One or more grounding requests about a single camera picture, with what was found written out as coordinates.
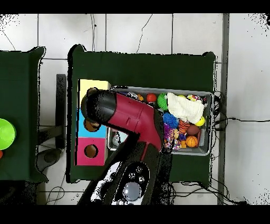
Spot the wooden box with three holes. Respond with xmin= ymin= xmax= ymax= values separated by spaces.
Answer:
xmin=75 ymin=79 xmax=112 ymax=166

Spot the clear mesh bin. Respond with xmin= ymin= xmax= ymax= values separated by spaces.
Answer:
xmin=107 ymin=86 xmax=214 ymax=157

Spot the green spiky ball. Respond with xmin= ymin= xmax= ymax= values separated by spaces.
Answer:
xmin=156 ymin=92 xmax=169 ymax=111

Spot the blue spiky ball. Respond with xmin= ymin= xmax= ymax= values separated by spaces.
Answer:
xmin=162 ymin=112 xmax=180 ymax=129

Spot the dark green table cloth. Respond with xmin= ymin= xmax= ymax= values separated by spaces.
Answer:
xmin=0 ymin=46 xmax=47 ymax=183
xmin=67 ymin=44 xmax=217 ymax=184

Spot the cream yellow cloth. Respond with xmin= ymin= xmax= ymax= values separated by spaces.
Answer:
xmin=166 ymin=92 xmax=207 ymax=124

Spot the tiger striped toy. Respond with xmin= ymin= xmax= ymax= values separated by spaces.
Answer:
xmin=178 ymin=119 xmax=191 ymax=134

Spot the orange mini basketball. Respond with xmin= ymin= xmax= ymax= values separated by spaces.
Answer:
xmin=186 ymin=135 xmax=199 ymax=148

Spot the bright green bowl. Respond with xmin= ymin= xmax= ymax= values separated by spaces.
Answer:
xmin=0 ymin=118 xmax=17 ymax=151

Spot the black cable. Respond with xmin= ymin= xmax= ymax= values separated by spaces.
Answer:
xmin=214 ymin=116 xmax=270 ymax=127

